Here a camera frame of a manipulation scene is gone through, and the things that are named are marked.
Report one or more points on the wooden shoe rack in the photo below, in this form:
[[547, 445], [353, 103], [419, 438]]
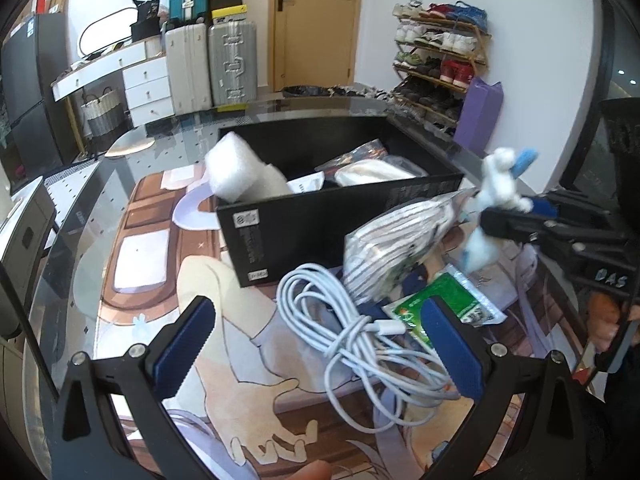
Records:
[[441, 48]]

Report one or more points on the black tote bag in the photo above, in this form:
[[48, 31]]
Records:
[[148, 20]]

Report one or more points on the person's left hand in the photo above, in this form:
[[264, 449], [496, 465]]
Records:
[[317, 470]]

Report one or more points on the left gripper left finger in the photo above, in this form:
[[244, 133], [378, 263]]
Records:
[[89, 442]]

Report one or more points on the woven laundry basket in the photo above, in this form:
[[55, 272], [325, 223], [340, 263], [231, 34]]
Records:
[[104, 115]]

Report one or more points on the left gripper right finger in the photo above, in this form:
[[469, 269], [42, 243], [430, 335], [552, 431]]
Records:
[[548, 438]]

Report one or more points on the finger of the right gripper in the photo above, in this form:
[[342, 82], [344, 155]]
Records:
[[544, 208], [512, 225]]

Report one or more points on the grey side cabinet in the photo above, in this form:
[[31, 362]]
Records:
[[24, 234]]

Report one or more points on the purple bag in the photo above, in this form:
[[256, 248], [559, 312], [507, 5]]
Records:
[[479, 115]]

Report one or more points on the person's right hand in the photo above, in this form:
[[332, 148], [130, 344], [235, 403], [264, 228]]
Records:
[[602, 321]]

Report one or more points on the adidas socks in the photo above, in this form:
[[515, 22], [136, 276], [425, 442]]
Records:
[[382, 252]]

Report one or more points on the white suitcase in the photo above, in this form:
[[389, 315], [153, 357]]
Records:
[[188, 71]]

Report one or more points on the white medicine pouch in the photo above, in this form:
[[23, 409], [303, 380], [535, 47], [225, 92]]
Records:
[[307, 184]]

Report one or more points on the white dresser with drawers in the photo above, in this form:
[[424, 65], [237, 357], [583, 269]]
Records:
[[139, 69]]

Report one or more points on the wooden door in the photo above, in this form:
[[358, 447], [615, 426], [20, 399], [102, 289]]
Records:
[[312, 42]]

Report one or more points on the white blue plush toy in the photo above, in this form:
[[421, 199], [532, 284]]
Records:
[[501, 170]]

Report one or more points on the silver suitcase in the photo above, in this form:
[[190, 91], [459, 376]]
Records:
[[232, 55]]

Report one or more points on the oval vanity mirror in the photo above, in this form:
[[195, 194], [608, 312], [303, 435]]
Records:
[[104, 32]]

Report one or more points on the black storage box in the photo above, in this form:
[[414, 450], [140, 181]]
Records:
[[269, 238]]

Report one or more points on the white trash bin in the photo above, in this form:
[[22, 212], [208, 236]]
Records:
[[304, 91]]

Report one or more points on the anime printed desk mat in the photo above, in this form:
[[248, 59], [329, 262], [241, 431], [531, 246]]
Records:
[[256, 403]]

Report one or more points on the white foam block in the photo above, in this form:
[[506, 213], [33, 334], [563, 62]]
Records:
[[237, 174]]

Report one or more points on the black refrigerator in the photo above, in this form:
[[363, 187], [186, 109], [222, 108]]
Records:
[[31, 60]]

